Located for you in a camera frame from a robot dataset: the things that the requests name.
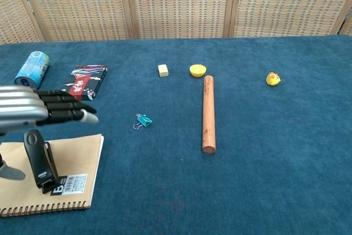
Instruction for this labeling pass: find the woven folding screen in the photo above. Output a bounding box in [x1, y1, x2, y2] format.
[0, 0, 352, 45]

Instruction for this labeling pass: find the yellow rubber duck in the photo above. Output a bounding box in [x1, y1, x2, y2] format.
[265, 72, 282, 86]

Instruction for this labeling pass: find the wooden rolling pin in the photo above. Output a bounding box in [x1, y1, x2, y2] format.
[202, 75, 217, 154]

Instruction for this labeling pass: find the blue table cloth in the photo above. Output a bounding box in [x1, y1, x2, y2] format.
[0, 34, 352, 235]

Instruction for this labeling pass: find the black red card box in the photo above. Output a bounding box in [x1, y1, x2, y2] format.
[60, 64, 109, 101]

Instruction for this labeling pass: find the blue beverage can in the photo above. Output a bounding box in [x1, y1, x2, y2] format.
[14, 51, 51, 92]

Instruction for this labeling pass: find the yellow fluted cup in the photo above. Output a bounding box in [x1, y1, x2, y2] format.
[189, 64, 206, 78]

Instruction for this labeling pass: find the black stapler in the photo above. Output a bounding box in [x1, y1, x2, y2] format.
[23, 129, 60, 195]

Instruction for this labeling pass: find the teal binder clip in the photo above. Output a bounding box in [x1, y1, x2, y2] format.
[133, 113, 153, 130]

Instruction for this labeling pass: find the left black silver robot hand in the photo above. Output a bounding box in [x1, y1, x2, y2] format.
[0, 85, 99, 181]

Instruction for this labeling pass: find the brown spiral notebook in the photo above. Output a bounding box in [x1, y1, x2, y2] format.
[0, 133, 105, 217]

